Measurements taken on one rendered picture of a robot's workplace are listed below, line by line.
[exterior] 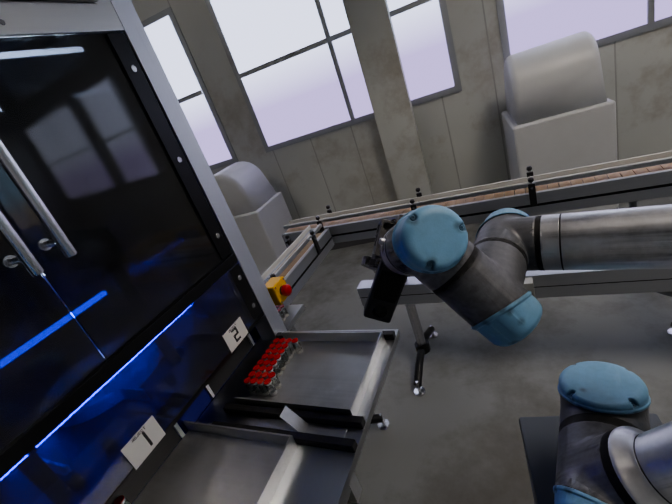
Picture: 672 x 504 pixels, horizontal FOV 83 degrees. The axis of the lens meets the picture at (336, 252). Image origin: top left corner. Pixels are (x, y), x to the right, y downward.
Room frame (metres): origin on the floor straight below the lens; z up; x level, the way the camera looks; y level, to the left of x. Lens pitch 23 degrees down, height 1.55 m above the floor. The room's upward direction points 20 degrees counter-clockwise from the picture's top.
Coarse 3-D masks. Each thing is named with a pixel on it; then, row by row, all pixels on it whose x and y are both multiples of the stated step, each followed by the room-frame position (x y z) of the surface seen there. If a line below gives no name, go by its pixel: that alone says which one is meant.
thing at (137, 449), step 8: (152, 416) 0.68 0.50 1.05; (144, 424) 0.66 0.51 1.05; (152, 424) 0.67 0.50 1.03; (152, 432) 0.66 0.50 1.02; (160, 432) 0.67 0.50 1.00; (136, 440) 0.63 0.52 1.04; (144, 440) 0.64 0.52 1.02; (152, 440) 0.65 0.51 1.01; (160, 440) 0.67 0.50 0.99; (128, 448) 0.62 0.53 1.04; (136, 448) 0.63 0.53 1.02; (144, 448) 0.64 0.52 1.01; (152, 448) 0.65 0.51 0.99; (128, 456) 0.61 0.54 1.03; (136, 456) 0.62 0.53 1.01; (144, 456) 0.63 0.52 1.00; (136, 464) 0.61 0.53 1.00
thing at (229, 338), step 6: (240, 318) 0.97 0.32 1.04; (234, 324) 0.95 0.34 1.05; (240, 324) 0.96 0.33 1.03; (228, 330) 0.92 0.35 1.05; (234, 330) 0.94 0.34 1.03; (240, 330) 0.95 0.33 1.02; (246, 330) 0.97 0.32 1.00; (222, 336) 0.90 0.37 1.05; (228, 336) 0.91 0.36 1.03; (228, 342) 0.91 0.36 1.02; (234, 342) 0.92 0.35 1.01; (240, 342) 0.94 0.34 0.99; (234, 348) 0.91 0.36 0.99
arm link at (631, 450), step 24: (576, 432) 0.36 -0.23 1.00; (600, 432) 0.34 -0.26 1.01; (624, 432) 0.31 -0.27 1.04; (648, 432) 0.29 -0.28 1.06; (576, 456) 0.33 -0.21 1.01; (600, 456) 0.30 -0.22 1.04; (624, 456) 0.28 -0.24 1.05; (648, 456) 0.27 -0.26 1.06; (576, 480) 0.30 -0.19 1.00; (600, 480) 0.28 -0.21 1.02; (624, 480) 0.26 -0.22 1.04; (648, 480) 0.25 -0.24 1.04
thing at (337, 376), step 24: (288, 336) 1.02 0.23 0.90; (312, 336) 0.97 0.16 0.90; (336, 336) 0.93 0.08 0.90; (360, 336) 0.89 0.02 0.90; (312, 360) 0.89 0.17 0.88; (336, 360) 0.85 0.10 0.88; (360, 360) 0.82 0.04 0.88; (288, 384) 0.83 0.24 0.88; (312, 384) 0.79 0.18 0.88; (336, 384) 0.76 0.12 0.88; (360, 384) 0.70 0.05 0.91; (312, 408) 0.69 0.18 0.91; (336, 408) 0.65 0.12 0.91
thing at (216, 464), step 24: (192, 432) 0.78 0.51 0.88; (216, 432) 0.74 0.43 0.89; (240, 432) 0.70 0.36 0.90; (264, 432) 0.66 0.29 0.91; (168, 456) 0.73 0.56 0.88; (192, 456) 0.70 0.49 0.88; (216, 456) 0.67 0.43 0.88; (240, 456) 0.65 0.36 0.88; (264, 456) 0.63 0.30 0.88; (288, 456) 0.59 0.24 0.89; (168, 480) 0.66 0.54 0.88; (192, 480) 0.63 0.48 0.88; (216, 480) 0.61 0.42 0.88; (240, 480) 0.59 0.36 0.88; (264, 480) 0.57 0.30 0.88
